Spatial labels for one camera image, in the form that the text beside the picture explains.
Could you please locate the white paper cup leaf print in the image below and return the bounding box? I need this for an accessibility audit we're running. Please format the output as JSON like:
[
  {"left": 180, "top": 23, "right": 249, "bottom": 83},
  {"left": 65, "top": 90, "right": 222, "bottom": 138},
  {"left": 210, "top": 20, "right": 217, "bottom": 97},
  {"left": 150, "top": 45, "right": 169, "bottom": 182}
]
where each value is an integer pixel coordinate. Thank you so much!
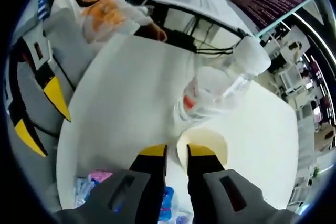
[{"left": 176, "top": 126, "right": 228, "bottom": 174}]

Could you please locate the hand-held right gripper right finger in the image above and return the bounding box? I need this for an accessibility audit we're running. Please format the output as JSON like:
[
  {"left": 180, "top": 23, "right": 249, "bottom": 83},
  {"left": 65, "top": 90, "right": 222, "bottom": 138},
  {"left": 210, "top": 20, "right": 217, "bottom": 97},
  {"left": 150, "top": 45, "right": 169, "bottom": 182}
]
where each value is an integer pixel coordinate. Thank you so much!
[{"left": 186, "top": 143, "right": 265, "bottom": 224}]

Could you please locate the white blue wet wipes packet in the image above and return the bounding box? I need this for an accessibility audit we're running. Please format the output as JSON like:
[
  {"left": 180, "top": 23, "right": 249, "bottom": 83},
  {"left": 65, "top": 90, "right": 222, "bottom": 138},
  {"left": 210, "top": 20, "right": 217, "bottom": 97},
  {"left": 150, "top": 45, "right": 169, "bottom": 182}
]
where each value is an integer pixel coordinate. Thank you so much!
[{"left": 157, "top": 186, "right": 182, "bottom": 224}]

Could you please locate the silver laptop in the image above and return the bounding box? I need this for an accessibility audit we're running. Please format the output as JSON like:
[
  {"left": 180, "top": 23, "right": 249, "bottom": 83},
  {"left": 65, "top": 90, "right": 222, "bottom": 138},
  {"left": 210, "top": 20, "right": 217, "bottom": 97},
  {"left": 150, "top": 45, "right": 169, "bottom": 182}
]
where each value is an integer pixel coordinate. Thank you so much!
[{"left": 230, "top": 0, "right": 314, "bottom": 38}]

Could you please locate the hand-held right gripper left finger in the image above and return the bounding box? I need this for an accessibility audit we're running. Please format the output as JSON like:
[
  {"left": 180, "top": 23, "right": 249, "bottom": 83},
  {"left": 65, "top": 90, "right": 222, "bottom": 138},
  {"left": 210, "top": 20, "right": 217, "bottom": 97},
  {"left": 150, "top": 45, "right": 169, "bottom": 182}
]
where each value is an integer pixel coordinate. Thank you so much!
[{"left": 78, "top": 144, "right": 169, "bottom": 224}]

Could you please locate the clear plastic water bottle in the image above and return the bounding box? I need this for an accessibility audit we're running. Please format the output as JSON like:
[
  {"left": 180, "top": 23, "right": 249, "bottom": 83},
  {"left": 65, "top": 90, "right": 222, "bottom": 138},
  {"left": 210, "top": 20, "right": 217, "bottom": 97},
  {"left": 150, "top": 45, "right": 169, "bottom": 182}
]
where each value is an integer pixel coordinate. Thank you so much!
[{"left": 173, "top": 36, "right": 271, "bottom": 124}]

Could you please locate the white side desk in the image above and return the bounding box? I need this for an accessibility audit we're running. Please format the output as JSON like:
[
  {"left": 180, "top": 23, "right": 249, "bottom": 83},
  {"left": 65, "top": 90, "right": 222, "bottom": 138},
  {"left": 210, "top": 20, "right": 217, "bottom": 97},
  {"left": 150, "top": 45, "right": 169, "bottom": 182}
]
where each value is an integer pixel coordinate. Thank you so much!
[{"left": 148, "top": 0, "right": 255, "bottom": 41}]

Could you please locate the white table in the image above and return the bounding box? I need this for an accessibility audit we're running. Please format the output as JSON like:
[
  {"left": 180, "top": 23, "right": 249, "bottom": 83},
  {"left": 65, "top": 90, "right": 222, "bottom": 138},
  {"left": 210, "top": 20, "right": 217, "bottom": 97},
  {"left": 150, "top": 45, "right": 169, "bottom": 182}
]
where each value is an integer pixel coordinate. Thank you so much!
[{"left": 56, "top": 35, "right": 300, "bottom": 217}]

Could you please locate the black laptop cable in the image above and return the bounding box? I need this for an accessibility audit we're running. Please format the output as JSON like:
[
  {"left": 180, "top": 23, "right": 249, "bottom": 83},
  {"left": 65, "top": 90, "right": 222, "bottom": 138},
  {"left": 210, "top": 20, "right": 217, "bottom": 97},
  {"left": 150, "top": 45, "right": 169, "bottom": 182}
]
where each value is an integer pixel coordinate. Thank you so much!
[{"left": 194, "top": 46, "right": 237, "bottom": 56}]

